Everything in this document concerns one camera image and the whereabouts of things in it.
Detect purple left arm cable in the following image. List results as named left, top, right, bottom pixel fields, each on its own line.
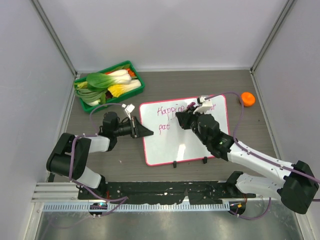
left=69, top=102, right=130, bottom=218

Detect green scallion bunch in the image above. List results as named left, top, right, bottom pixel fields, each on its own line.
left=75, top=88, right=107, bottom=107

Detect pink framed whiteboard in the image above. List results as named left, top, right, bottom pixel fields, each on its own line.
left=139, top=97, right=214, bottom=166

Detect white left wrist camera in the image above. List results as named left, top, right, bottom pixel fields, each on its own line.
left=121, top=104, right=135, bottom=119

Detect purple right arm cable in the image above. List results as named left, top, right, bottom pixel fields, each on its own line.
left=203, top=92, right=320, bottom=220

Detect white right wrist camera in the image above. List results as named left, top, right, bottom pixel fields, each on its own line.
left=193, top=96, right=213, bottom=115

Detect yellow white napa cabbage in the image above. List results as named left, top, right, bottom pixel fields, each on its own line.
left=107, top=79, right=142, bottom=98

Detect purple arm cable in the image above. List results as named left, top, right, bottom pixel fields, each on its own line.
left=203, top=92, right=320, bottom=220
left=69, top=102, right=130, bottom=218

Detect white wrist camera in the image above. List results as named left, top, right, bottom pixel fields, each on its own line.
left=193, top=96, right=213, bottom=115
left=121, top=104, right=135, bottom=119

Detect purple capped marker pen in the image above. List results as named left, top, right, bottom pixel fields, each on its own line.
left=176, top=102, right=196, bottom=122

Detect white slotted cable duct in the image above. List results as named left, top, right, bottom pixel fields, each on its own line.
left=42, top=201, right=230, bottom=212

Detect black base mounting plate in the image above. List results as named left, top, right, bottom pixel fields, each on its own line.
left=92, top=181, right=256, bottom=205

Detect metal wire whiteboard stand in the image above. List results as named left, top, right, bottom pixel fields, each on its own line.
left=172, top=156, right=208, bottom=169

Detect orange tangerine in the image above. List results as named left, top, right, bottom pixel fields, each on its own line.
left=239, top=92, right=256, bottom=108

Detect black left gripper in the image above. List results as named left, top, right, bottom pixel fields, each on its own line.
left=113, top=116, right=153, bottom=139

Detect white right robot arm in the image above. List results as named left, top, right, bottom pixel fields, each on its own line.
left=175, top=107, right=319, bottom=215

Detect green bok choy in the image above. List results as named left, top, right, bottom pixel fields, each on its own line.
left=86, top=69, right=132, bottom=90

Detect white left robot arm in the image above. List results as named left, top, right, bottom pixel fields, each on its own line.
left=46, top=111, right=154, bottom=200

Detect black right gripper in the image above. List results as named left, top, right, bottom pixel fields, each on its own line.
left=176, top=106, right=209, bottom=145

